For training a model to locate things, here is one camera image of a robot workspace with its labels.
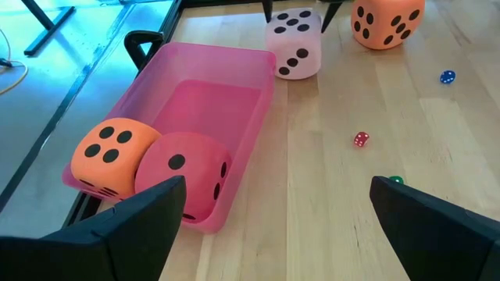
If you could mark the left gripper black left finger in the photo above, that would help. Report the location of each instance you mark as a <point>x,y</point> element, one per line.
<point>129,242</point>

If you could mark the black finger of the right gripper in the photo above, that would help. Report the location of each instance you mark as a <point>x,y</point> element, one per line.
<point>331,11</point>
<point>268,9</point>

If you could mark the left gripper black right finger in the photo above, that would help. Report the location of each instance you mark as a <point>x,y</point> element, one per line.
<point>437,242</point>

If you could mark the pale pink foam die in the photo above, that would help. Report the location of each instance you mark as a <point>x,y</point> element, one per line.
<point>293,43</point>

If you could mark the orange foam die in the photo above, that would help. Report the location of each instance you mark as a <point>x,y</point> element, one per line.
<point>381,29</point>
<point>133,161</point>

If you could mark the coral pink foam die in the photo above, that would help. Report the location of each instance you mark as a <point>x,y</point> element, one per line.
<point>199,175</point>

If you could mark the small blue die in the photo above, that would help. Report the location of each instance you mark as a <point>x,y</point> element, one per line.
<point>447,77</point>

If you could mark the small green die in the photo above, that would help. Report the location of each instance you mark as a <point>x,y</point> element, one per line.
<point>396,179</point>

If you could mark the pink plastic bin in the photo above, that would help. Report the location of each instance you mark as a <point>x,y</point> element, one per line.
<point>218,105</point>

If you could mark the small red die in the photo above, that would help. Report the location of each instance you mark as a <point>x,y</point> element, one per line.
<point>361,139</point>

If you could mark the black table clamp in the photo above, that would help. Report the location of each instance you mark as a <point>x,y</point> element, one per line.
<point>134,43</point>

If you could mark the black floor stand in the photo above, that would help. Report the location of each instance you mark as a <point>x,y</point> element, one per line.
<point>48,27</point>

